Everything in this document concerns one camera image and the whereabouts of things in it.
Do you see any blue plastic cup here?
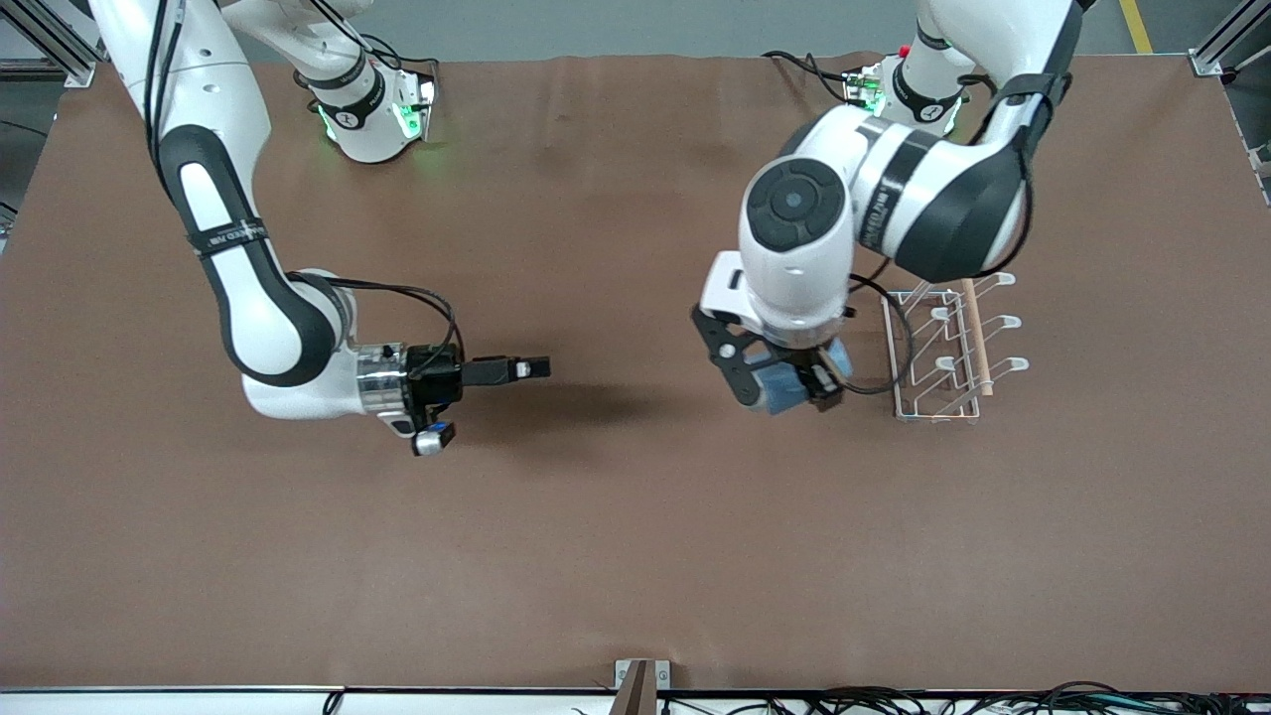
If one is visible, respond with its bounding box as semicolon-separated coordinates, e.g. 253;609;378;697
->
747;336;855;416

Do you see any brown table mat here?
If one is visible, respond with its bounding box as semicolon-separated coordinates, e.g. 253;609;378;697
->
0;52;1271;693

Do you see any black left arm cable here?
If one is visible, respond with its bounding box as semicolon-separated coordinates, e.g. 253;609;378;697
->
839;0;1088;396

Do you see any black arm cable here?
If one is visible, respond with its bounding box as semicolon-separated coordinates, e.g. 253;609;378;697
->
142;0;466;378
839;0;1088;396

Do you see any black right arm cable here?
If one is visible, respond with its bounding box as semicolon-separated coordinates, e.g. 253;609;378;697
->
142;0;466;378

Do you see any white wire cup rack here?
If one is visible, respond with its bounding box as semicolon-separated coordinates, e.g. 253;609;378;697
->
882;270;1031;425

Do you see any black left base cable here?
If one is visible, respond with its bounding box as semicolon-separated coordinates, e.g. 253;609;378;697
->
762;50;857;105

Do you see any black base cable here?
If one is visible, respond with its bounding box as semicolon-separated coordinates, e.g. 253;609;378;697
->
762;50;857;105
359;33;441;82

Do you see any black floor cable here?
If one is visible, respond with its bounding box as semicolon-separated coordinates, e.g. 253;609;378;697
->
1033;679;1128;715
794;684;900;715

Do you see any black right base cable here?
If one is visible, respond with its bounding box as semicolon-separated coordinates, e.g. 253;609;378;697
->
359;33;441;82

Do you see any metal edge bracket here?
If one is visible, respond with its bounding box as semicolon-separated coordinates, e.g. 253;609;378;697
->
614;658;672;693

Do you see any brown wooden post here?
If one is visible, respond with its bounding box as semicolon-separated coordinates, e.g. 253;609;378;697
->
610;660;658;715

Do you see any aluminium frame profile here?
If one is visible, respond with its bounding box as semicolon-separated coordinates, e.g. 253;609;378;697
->
1190;0;1271;78
0;0;105;88

